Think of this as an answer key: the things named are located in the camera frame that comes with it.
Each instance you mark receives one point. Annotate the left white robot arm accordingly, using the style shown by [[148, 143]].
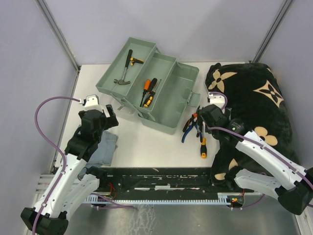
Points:
[[52, 213]]

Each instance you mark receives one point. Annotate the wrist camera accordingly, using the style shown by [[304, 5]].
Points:
[[217, 98], [90, 102]]

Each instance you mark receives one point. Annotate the aluminium frame post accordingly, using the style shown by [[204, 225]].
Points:
[[278, 19], [43, 6]]

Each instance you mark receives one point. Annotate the orange handled screwdriver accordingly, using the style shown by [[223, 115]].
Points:
[[145, 89]]

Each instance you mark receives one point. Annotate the black floral blanket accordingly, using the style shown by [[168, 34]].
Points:
[[256, 103]]

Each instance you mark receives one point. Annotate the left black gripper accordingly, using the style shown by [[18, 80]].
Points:
[[112, 121]]

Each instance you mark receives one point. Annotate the blue handled pliers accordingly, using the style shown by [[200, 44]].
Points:
[[189, 125]]

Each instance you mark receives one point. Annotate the green plastic tool box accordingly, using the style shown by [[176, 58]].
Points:
[[173, 95]]

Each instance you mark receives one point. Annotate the orange black pliers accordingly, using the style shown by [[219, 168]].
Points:
[[194, 116]]

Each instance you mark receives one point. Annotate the right aluminium frame post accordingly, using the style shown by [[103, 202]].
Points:
[[278, 19]]

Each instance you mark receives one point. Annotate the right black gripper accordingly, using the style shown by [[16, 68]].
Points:
[[227, 112]]

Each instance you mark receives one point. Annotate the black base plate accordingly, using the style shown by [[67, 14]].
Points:
[[162, 183]]

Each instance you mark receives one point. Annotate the orange black nut driver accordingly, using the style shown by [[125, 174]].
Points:
[[150, 88]]

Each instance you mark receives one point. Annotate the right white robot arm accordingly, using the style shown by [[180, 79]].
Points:
[[288, 182]]

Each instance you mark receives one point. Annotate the small yellow black screwdriver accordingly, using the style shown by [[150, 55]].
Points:
[[149, 98]]

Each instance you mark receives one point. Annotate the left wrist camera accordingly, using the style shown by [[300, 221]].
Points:
[[90, 102]]

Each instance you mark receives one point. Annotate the folded blue denim cloth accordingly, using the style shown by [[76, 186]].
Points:
[[103, 156]]

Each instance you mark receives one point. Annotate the left aluminium frame post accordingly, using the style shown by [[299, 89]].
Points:
[[43, 6]]

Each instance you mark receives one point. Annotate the black handled claw hammer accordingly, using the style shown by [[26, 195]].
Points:
[[122, 80]]

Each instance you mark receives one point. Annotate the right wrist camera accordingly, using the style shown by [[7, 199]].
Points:
[[217, 98]]

